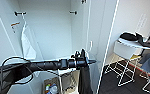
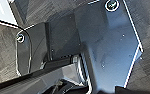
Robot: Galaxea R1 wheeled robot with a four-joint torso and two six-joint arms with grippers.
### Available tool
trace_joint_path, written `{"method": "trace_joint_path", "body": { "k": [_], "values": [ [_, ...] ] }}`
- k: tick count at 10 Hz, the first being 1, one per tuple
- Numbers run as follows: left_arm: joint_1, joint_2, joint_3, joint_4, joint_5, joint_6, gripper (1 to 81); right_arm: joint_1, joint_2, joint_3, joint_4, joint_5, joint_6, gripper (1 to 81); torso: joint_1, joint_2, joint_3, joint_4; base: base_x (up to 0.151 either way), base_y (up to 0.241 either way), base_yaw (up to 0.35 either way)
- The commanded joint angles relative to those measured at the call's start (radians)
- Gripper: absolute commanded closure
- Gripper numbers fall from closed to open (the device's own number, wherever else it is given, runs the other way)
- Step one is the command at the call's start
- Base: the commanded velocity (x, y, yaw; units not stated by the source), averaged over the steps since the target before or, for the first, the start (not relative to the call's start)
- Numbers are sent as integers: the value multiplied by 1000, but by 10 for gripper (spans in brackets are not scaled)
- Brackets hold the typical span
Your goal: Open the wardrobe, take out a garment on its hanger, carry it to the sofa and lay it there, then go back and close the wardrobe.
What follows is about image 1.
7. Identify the white wardrobe body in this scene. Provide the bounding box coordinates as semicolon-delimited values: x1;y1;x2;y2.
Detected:
0;0;102;94

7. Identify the orange label sticker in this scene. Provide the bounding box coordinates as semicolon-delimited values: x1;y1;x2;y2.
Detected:
10;21;21;28

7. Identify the box with bottles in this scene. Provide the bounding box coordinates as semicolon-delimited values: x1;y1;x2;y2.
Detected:
43;77;61;94

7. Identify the white door handle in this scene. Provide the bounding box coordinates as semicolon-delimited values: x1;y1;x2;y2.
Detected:
89;40;94;51

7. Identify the black wardrobe hook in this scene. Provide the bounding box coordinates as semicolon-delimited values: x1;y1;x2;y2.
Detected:
68;10;78;15
14;11;27;16

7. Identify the white hanging cloth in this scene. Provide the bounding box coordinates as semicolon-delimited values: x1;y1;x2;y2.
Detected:
20;21;38;62

